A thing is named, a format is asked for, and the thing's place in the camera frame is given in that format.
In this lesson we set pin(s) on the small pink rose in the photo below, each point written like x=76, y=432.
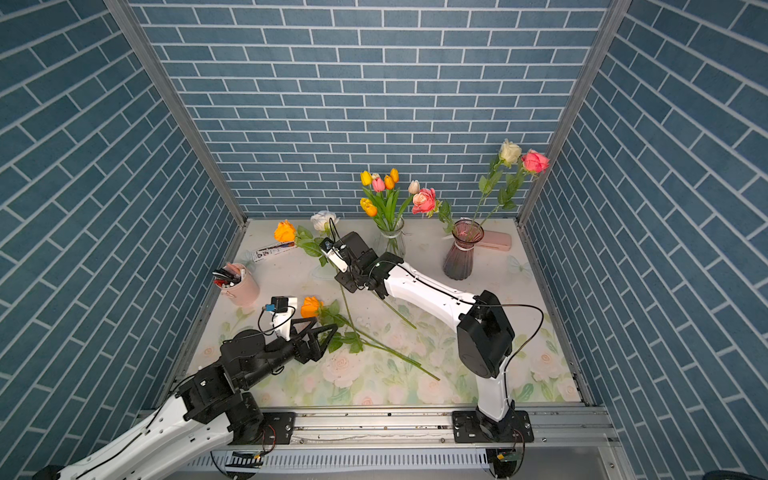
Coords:
x=528, y=165

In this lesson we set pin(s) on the yellow tulip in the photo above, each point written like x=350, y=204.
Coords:
x=379, y=199
x=369, y=207

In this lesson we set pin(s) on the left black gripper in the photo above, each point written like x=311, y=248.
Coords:
x=311, y=351

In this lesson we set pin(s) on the white rose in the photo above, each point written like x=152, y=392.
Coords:
x=324, y=222

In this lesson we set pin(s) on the pale pink tulip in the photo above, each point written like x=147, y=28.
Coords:
x=413, y=186

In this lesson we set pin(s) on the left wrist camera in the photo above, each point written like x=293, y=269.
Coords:
x=281, y=311

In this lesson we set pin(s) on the pink case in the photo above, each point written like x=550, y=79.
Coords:
x=495, y=240

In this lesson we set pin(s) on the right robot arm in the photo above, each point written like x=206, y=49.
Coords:
x=484, y=333

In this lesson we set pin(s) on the cream rose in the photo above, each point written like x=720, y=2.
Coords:
x=506, y=147

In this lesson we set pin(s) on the pink pen holder cup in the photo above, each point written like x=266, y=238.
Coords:
x=236, y=284

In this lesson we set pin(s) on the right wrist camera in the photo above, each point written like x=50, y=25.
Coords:
x=332, y=254

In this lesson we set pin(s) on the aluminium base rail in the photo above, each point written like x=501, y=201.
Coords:
x=570, y=441

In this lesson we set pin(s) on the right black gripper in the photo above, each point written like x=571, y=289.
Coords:
x=348, y=284

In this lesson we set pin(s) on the clear glass vase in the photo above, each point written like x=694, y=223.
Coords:
x=391, y=240

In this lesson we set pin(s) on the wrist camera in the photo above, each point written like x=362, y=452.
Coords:
x=281, y=311
x=332, y=254

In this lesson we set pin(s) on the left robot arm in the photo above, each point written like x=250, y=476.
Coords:
x=211, y=409

